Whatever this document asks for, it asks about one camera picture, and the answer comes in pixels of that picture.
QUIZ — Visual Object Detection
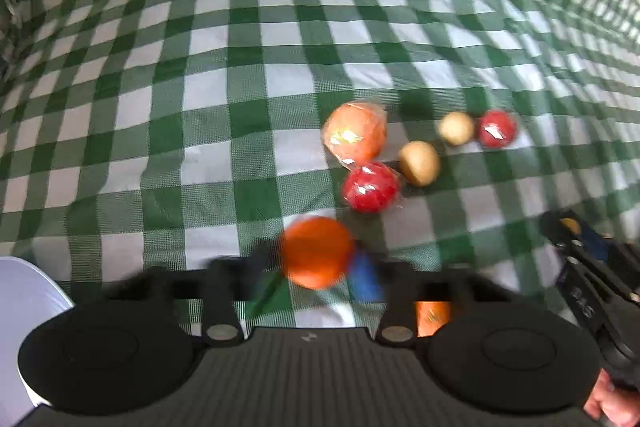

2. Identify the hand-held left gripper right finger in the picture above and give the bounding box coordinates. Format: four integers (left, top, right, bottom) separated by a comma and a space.
347, 252, 501, 349

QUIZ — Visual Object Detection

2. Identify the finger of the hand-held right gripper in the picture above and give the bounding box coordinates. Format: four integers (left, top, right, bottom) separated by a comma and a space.
539, 209, 640, 303
577, 229, 640, 275

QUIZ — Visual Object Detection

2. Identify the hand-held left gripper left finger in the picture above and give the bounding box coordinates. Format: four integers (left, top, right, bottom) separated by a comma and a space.
107, 244, 283, 349

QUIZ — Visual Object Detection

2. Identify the orange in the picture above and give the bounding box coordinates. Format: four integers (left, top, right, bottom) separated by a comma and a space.
280, 215, 356, 290
416, 301, 453, 338

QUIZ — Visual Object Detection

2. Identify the red plastic-wrapped apple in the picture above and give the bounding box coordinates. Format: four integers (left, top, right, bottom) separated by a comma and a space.
341, 161, 402, 214
477, 108, 519, 150

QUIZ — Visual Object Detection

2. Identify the large plastic-wrapped apple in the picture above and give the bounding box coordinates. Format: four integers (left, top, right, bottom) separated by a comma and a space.
321, 101, 389, 168

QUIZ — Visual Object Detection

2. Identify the light blue plate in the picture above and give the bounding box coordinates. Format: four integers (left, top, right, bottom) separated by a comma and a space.
0, 256, 76, 427

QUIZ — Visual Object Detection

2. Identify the person's right hand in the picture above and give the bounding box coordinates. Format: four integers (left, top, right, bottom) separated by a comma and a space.
582, 369, 640, 427

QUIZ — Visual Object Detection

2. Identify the green checked cloth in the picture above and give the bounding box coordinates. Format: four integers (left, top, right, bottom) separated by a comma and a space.
0, 0, 640, 343

